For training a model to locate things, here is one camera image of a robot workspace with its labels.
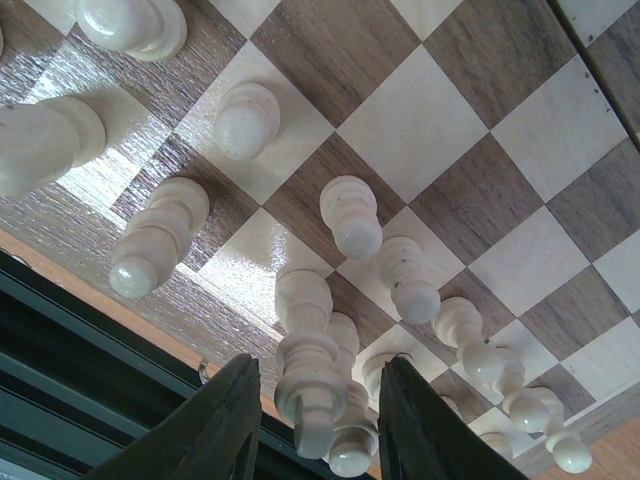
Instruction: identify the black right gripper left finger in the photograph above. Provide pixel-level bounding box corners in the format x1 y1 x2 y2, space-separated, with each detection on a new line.
84 353 262 479

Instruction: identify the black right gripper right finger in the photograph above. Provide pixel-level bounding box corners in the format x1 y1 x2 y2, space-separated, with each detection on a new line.
378 357 525 480

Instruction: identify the white chess bishop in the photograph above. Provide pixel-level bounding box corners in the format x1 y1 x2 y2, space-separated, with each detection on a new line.
109 177 210 299
362 353 390 403

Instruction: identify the white chess pawn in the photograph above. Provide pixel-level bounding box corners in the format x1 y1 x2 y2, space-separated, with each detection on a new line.
532 387 593 474
319 175 383 260
491 347 550 433
213 82 281 161
74 0 188 62
432 297 505 384
372 236 441 324

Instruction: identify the white chess knight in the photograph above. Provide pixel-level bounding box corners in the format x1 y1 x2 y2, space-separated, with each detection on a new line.
1 96 106 196

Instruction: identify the white chess rook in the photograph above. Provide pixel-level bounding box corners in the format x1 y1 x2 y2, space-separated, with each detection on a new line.
480 432 514 462

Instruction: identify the wooden chess board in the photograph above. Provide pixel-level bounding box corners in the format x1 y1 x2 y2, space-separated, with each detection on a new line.
1 1 639 478

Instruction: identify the black aluminium frame rail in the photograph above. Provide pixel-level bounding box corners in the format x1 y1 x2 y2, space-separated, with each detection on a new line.
0 249 381 480

